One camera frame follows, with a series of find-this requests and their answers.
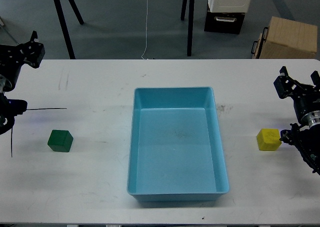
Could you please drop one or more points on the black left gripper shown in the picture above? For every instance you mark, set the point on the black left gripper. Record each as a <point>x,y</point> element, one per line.
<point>12,58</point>

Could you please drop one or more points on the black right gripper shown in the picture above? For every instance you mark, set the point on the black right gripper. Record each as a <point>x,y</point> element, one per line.
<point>306,98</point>

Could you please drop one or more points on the yellow wooden cube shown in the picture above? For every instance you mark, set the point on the yellow wooden cube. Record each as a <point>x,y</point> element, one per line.
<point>268,139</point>

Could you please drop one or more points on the green wooden cube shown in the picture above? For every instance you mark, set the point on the green wooden cube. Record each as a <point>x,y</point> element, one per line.
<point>60,140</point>

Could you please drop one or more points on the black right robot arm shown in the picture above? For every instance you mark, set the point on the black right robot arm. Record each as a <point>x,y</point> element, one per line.
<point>305,134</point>

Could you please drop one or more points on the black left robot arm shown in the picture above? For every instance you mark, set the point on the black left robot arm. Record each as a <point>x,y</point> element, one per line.
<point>9,108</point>

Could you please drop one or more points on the black right table legs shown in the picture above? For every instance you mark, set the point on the black right table legs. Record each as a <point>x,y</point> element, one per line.
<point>191,6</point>

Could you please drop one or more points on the light blue plastic bin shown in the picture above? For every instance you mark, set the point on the light blue plastic bin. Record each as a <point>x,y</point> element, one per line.
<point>176,151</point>

